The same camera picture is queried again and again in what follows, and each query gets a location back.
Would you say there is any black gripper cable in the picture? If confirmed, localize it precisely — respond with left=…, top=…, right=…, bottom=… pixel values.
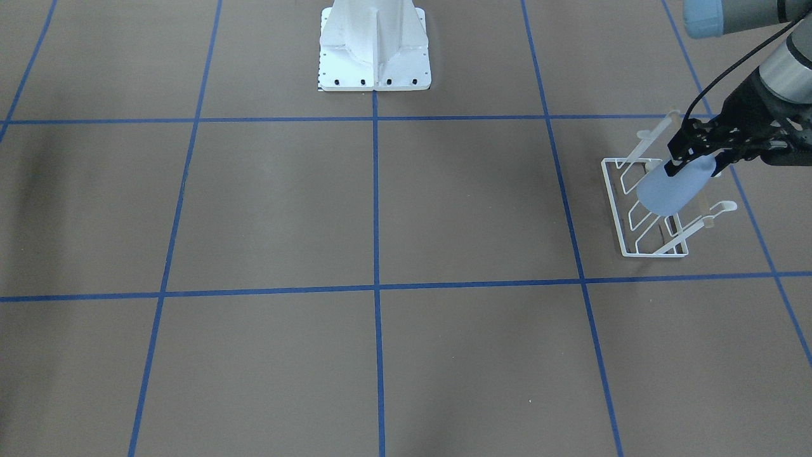
left=684, top=13, right=806, bottom=128

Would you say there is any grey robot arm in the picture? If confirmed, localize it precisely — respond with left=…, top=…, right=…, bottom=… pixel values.
left=664, top=1, right=811, bottom=177

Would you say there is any white wire cup holder rack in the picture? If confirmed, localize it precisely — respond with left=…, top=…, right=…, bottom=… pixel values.
left=600, top=110, right=738, bottom=258

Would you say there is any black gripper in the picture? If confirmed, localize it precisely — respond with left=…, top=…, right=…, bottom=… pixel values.
left=664, top=70, right=811, bottom=177

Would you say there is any light blue plastic cup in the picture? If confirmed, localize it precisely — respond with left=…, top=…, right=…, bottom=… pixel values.
left=636, top=156, right=716, bottom=217

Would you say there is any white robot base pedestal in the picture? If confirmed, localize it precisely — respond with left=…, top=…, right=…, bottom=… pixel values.
left=317, top=1, right=432, bottom=92

